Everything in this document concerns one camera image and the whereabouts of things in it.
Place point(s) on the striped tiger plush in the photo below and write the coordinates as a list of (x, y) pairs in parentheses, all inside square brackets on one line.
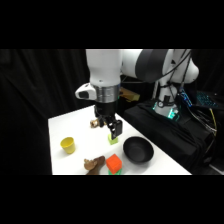
[(95, 123)]

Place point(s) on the brown plush animal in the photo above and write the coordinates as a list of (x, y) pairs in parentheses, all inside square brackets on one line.
[(94, 164)]

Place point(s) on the backlit keyboard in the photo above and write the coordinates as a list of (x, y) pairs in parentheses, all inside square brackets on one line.
[(204, 98)]

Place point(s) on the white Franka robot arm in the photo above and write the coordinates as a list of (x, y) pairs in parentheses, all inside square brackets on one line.
[(103, 66)]

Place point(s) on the black bowl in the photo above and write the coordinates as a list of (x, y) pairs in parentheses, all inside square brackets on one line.
[(138, 150)]

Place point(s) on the tan cardboard box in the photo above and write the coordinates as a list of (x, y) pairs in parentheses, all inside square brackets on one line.
[(130, 95)]

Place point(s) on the light green cube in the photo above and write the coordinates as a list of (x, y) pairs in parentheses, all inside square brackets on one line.
[(113, 141)]

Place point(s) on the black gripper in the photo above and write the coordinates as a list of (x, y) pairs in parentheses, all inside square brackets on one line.
[(106, 112)]

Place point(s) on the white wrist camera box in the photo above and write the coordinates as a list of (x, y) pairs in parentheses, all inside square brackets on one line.
[(85, 91)]

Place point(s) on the red cube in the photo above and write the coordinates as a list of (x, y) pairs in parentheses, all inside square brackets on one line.
[(113, 163)]

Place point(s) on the dark green cube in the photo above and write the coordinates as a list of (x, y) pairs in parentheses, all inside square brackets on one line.
[(118, 172)]

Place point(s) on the yellow cup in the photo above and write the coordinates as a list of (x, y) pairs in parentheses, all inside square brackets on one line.
[(68, 146)]

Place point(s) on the small green light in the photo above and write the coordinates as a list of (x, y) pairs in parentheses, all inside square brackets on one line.
[(173, 116)]

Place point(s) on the black curtain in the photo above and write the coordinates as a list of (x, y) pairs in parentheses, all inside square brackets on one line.
[(30, 100)]

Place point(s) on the black cloth-covered stand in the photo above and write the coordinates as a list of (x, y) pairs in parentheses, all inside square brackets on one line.
[(160, 133)]

